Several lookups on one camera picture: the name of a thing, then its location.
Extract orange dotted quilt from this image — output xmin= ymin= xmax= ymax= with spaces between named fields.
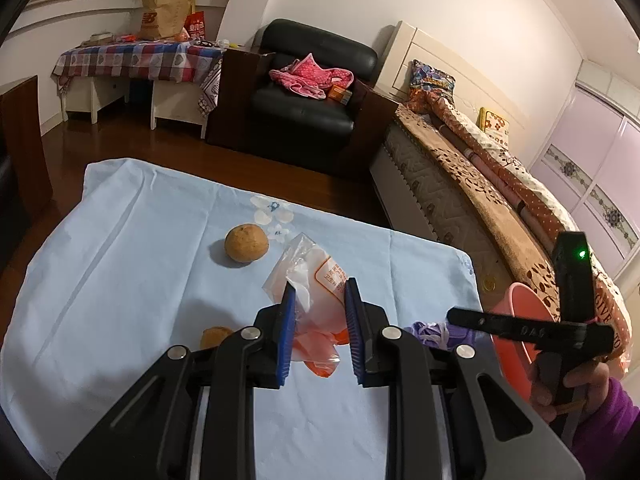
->
xmin=424 ymin=89 xmax=632 ymax=361

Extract purple cloth with white strings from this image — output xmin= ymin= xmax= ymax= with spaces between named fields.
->
xmin=404 ymin=321 xmax=477 ymax=352

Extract colourful patterned pillow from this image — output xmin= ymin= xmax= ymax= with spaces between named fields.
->
xmin=406 ymin=59 xmax=457 ymax=112

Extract person's right hand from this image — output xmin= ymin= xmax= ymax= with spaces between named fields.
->
xmin=530 ymin=359 xmax=611 ymax=424

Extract brown leaf pattern blanket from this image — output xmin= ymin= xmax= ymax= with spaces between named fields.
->
xmin=395 ymin=109 xmax=626 ymax=356

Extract black leather armchair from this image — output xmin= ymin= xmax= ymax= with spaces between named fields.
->
xmin=206 ymin=18 xmax=401 ymax=177

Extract clear plastic bag orange print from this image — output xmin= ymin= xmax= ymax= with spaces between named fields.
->
xmin=262 ymin=232 xmax=352 ymax=379

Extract dark wooden furniture panel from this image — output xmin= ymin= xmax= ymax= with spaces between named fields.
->
xmin=0 ymin=75 xmax=54 ymax=222

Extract red plastic bag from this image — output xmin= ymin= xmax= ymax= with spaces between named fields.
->
xmin=184 ymin=11 xmax=207 ymax=41

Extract yellow flower pillow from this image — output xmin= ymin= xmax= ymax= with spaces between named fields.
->
xmin=476 ymin=107 xmax=511 ymax=147

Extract white bed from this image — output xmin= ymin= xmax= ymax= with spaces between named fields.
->
xmin=369 ymin=21 xmax=636 ymax=376

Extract pink plastic bucket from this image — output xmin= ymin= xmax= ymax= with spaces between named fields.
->
xmin=489 ymin=282 xmax=563 ymax=404

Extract pink clothes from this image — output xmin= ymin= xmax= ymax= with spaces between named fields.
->
xmin=269 ymin=53 xmax=355 ymax=100

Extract brown potato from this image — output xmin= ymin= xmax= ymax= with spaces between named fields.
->
xmin=200 ymin=326 xmax=235 ymax=351
xmin=224 ymin=224 xmax=270 ymax=263

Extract lilac sliding door wardrobe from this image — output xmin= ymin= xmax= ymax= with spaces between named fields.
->
xmin=529 ymin=71 xmax=640 ymax=282

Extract brown paper bag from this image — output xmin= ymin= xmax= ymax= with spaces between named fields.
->
xmin=137 ymin=0 xmax=197 ymax=41

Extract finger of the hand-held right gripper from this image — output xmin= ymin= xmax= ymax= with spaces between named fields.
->
xmin=446 ymin=307 xmax=541 ymax=348

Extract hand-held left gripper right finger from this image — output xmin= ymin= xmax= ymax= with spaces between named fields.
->
xmin=344 ymin=277 xmax=586 ymax=480

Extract checkered tablecloth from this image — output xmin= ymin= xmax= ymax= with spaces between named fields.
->
xmin=52 ymin=40 xmax=224 ymax=117

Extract light blue floral cloth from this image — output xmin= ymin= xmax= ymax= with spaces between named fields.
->
xmin=0 ymin=158 xmax=484 ymax=480

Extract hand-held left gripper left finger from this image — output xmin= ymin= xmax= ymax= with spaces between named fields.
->
xmin=56 ymin=282 xmax=297 ymax=480

